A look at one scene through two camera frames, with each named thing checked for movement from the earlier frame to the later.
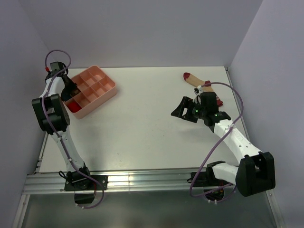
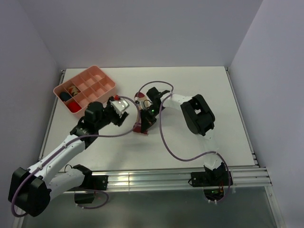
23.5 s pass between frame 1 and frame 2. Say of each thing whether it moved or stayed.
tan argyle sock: stayed
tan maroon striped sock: moved
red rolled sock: stayed
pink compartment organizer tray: stayed
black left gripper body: moved
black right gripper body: moved
